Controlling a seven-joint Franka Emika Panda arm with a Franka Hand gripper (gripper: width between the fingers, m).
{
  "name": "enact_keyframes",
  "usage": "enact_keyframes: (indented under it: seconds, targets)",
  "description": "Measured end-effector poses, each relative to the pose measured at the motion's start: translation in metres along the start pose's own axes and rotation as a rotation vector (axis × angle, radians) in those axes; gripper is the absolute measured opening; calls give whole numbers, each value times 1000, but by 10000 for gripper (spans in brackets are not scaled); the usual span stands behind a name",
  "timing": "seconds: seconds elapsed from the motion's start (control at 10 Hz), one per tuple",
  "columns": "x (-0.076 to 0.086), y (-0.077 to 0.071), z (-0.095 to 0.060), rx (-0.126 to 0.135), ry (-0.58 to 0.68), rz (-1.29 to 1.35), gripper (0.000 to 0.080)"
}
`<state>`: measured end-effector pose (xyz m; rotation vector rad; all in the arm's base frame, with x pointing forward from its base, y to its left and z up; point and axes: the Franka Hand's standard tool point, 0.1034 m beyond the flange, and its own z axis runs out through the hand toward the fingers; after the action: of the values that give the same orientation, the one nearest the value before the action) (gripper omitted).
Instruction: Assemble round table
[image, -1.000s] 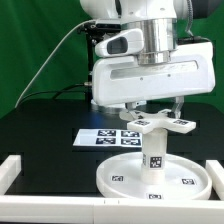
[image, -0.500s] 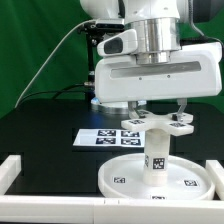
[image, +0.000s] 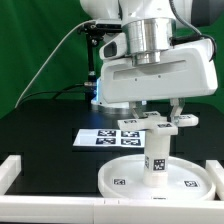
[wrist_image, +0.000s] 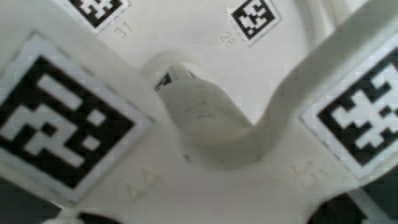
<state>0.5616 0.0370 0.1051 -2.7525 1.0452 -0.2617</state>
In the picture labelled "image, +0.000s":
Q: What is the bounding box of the white marker sheet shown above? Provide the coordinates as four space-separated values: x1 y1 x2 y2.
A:
73 129 145 148

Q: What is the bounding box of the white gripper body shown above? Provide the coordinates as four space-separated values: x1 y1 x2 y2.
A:
101 39 218 103

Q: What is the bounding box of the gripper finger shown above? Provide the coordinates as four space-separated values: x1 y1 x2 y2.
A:
170 98 185 122
129 102 145 119

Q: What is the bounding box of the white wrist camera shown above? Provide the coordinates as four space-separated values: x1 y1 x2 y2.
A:
99 33 127 60

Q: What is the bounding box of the white round table top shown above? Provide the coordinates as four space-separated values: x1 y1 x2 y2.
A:
98 154 216 200

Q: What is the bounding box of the black cable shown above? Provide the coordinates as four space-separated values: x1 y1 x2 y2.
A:
20 82 98 105

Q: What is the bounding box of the white frame right block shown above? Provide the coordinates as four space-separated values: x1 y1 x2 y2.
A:
206 160 224 201

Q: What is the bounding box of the white frame left block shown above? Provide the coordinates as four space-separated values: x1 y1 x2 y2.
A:
0 155 21 196

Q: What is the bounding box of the white cross table base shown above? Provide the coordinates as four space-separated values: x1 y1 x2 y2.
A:
118 112 199 135

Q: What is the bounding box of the white frame front bar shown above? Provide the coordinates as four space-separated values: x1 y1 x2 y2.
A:
0 196 224 224

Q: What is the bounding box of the black camera on stand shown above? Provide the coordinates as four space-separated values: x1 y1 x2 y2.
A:
78 20 121 100

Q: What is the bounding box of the white frame block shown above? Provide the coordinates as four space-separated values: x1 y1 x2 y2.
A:
0 155 21 196
206 160 224 201

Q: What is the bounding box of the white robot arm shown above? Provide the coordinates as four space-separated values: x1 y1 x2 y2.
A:
80 0 224 123

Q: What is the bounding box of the grey cable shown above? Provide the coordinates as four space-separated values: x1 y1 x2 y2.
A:
14 18 97 108

